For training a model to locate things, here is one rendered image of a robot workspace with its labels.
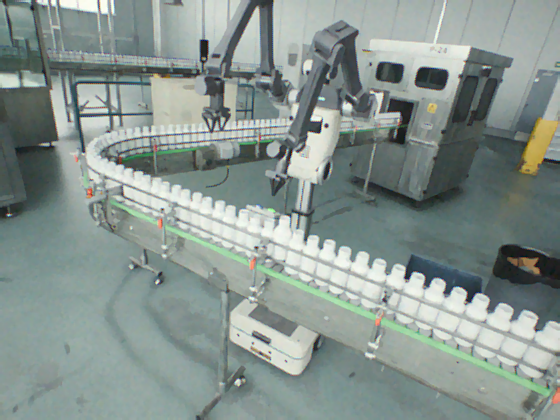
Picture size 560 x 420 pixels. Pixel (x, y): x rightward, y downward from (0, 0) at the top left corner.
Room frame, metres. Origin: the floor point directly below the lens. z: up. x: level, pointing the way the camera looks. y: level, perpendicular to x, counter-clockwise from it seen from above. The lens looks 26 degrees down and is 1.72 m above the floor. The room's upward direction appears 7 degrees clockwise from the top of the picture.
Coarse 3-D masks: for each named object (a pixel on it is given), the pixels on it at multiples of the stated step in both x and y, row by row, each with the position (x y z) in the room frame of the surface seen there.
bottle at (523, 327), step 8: (528, 312) 0.74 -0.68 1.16; (520, 320) 0.72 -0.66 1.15; (528, 320) 0.71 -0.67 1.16; (512, 328) 0.72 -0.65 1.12; (520, 328) 0.71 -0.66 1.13; (528, 328) 0.71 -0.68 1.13; (520, 336) 0.70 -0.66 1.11; (528, 336) 0.70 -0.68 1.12; (504, 344) 0.72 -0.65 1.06; (512, 344) 0.70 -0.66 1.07; (520, 344) 0.70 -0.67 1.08; (504, 352) 0.71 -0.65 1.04; (512, 352) 0.70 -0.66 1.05; (520, 352) 0.70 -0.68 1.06; (504, 360) 0.70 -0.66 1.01
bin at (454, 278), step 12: (408, 264) 1.32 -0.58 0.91; (420, 264) 1.33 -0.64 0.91; (432, 264) 1.31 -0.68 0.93; (444, 264) 1.29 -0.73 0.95; (408, 276) 1.35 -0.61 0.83; (432, 276) 1.30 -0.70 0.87; (444, 276) 1.28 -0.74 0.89; (456, 276) 1.26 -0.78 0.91; (468, 276) 1.24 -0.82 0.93; (468, 288) 1.23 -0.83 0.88; (480, 288) 1.17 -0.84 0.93; (468, 300) 1.23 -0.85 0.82
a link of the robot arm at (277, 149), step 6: (270, 144) 1.29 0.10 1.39; (276, 144) 1.28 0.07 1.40; (282, 144) 1.28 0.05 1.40; (288, 144) 1.35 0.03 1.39; (300, 144) 1.32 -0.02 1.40; (270, 150) 1.28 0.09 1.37; (276, 150) 1.27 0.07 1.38; (282, 150) 1.29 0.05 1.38; (294, 150) 1.32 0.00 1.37; (300, 150) 1.33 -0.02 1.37; (270, 156) 1.27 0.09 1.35; (276, 156) 1.27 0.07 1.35; (282, 156) 1.29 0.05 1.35
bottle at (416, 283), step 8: (416, 280) 0.83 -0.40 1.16; (424, 280) 0.84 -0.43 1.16; (408, 288) 0.84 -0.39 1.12; (416, 288) 0.83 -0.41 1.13; (400, 296) 0.85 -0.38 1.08; (416, 296) 0.82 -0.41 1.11; (400, 304) 0.84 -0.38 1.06; (408, 304) 0.82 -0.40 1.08; (416, 304) 0.82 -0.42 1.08; (408, 312) 0.82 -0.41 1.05; (400, 320) 0.83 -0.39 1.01; (408, 320) 0.82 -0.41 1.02
